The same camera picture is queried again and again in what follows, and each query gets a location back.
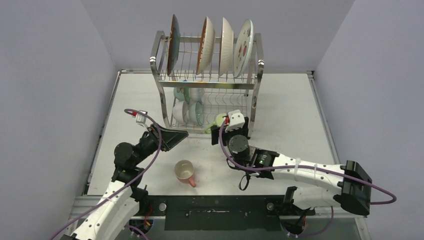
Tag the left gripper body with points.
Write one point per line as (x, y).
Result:
(152, 141)

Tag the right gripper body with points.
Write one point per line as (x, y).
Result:
(215, 134)

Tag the green handled cream mug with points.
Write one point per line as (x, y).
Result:
(217, 122)

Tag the pink handled cream mug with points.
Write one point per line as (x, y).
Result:
(185, 172)

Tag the stainless steel dish rack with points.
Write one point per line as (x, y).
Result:
(222, 94)

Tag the strawberry pattern top plate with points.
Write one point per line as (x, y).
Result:
(243, 48)

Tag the brown rim flower plate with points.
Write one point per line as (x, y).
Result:
(226, 47)

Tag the dark bottom plate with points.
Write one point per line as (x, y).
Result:
(174, 45)

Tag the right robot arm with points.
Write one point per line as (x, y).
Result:
(347, 186)

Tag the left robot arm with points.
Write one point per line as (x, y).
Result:
(123, 197)

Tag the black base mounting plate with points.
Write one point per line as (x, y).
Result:
(219, 213)

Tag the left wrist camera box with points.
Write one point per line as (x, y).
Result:
(140, 117)

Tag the aluminium right side rail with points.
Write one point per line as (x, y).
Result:
(324, 120)

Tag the aluminium rail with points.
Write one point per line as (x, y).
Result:
(324, 120)
(86, 202)

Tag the aluminium front rail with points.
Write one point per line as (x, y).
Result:
(86, 202)

